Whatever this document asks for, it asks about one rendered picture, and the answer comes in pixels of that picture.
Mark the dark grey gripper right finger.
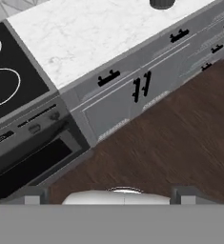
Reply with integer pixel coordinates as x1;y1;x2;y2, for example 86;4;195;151
170;185;220;206

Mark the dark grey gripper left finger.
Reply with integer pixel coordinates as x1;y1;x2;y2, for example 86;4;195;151
6;185;51;206

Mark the oven door with dark window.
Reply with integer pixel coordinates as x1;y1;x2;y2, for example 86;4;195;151
0;126;90;202

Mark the grey oven knob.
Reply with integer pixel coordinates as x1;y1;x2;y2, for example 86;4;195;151
28;123;42;135
49;111;61;122

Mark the white rounded object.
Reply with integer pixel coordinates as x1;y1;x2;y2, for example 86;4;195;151
61;186;172;206

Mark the grey oven range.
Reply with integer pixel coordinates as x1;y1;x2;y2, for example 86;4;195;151
0;18;92;202

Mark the grey drawer front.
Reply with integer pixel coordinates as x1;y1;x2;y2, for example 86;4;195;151
71;59;142;112
179;47;224;78
139;22;200;70
187;29;224;65
194;5;224;40

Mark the grey cupboard door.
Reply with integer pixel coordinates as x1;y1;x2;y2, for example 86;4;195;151
138;42;193;111
80;77;142;141

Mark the black glass hob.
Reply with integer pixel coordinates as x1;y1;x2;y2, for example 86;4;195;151
0;20;51;126

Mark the dark grey round vessel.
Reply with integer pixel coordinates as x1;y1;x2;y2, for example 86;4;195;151
149;0;176;10

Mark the black cupboard door handle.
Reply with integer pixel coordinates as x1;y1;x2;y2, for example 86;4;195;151
132;78;142;104
142;71;153;97

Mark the black drawer handle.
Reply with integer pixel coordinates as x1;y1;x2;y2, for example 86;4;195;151
200;62;214;72
210;44;224;54
169;29;191;44
96;69;121;88

